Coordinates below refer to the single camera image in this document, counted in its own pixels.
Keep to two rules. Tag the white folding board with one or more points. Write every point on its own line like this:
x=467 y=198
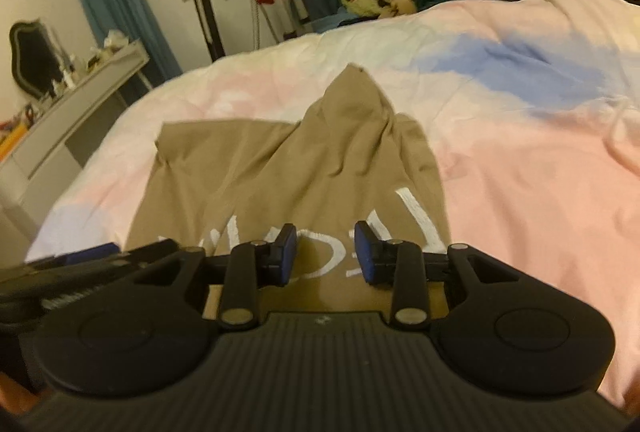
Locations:
x=225 y=25

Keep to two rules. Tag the wavy black vanity mirror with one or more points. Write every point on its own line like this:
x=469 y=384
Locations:
x=34 y=64

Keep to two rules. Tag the beige t-shirt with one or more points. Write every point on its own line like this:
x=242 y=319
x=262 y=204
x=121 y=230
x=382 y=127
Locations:
x=352 y=158

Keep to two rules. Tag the cosmetics on desk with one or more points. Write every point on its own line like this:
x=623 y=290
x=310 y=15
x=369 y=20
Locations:
x=73 y=73

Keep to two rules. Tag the white vanity desk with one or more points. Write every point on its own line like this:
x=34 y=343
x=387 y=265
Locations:
x=55 y=150

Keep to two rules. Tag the pastel tie-dye duvet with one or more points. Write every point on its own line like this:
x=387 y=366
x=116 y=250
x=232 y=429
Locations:
x=531 y=110

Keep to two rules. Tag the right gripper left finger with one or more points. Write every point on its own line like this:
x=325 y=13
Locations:
x=251 y=266

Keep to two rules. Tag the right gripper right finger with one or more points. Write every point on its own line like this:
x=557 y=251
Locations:
x=399 y=264

